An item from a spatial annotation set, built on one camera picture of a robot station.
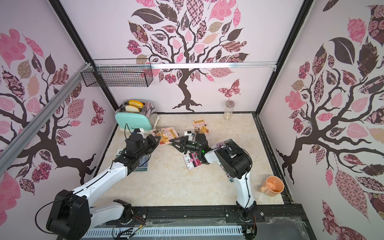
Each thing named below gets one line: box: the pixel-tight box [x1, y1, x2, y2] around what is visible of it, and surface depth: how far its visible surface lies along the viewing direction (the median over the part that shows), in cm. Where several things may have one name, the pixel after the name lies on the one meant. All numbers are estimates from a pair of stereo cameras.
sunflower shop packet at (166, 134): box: [150, 127, 180, 146], surface depth 88 cm
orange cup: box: [259, 175, 285, 197], surface depth 79 cm
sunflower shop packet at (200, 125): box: [192, 118, 211, 135], surface depth 116 cm
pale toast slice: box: [125, 105, 140, 112], surface depth 100 cm
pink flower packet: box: [183, 152, 203, 170], surface depth 95 cm
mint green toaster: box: [115, 99, 160, 134], surface depth 101 cm
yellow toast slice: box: [128, 100, 144, 109], surface depth 102 cm
